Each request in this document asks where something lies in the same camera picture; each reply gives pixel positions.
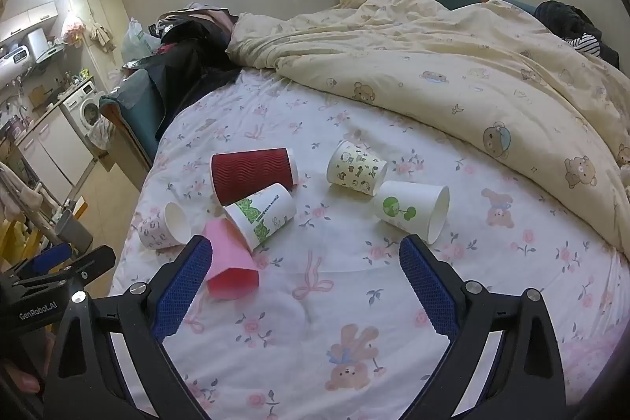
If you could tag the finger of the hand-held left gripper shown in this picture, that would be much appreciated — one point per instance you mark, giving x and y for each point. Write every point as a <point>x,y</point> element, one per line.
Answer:
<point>47,256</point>
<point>91,265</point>

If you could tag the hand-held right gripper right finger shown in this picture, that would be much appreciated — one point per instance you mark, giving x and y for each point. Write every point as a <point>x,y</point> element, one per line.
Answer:
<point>425,284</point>

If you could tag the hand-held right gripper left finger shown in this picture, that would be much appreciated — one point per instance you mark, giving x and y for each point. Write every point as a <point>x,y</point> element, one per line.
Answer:
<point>182,282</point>

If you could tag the pink paper cup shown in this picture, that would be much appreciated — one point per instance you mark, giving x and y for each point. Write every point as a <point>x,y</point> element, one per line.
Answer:
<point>231,262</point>

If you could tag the small white cup pink print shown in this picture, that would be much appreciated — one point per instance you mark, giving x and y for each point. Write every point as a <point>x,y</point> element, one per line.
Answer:
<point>157,233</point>

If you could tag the white cup green tree print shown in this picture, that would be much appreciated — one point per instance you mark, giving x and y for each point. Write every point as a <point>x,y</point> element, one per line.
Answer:
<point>408,208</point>

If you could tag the white cup green leaf print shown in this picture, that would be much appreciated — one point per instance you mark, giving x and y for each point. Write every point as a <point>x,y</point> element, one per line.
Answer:
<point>261,213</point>

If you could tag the red ribbed paper cup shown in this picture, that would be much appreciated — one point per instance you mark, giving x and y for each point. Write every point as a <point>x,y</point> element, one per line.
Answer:
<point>251,171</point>

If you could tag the white cup green cartoon print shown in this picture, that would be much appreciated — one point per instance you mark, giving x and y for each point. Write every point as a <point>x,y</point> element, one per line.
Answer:
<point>357,169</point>

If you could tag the person's left hand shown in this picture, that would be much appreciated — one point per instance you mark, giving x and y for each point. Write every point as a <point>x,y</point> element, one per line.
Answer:
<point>25,383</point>

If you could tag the grey trash bin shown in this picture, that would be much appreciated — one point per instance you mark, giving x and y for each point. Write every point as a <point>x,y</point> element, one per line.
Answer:
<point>74,228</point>

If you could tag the beige hanging towel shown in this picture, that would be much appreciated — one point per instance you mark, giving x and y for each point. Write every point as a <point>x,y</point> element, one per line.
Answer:
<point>19,193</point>

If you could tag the white low cabinet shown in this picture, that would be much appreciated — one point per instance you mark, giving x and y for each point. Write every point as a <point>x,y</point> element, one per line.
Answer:
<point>54,149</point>

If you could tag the white washing machine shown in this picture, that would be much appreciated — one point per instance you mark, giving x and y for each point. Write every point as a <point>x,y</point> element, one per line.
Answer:
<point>83,110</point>

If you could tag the white water heater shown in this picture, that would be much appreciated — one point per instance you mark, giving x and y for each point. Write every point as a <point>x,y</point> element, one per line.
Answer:
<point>15,63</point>

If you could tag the cream bear print duvet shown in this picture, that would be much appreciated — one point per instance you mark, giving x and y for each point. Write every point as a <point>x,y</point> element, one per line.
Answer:
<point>443,61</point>

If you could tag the black clothing pile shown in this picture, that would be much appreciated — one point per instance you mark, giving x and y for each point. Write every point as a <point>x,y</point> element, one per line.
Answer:
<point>189,56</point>

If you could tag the white plastic bag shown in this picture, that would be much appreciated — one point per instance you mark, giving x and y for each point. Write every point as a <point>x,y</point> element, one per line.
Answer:
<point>135,41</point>

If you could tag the hanging beige cloth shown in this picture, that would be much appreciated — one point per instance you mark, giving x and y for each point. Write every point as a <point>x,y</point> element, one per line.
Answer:
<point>102,35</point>

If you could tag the hanging pink bag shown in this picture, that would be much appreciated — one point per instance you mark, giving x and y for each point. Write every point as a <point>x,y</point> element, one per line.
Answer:
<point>73,29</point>

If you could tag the plush toy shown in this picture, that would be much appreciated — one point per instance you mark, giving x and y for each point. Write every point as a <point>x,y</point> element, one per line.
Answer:
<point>625,166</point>

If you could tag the striped garment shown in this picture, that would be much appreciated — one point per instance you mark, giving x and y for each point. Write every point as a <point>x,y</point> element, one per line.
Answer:
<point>585,45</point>

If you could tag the dark clothes heap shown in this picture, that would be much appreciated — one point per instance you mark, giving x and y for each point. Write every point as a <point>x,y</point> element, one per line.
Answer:
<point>566,19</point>

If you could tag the teal bed frame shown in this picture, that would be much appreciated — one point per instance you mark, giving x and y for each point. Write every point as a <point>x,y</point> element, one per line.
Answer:
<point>135,105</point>

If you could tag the white wall cabinets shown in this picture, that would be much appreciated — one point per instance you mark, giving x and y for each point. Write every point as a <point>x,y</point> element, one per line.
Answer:
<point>29,19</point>

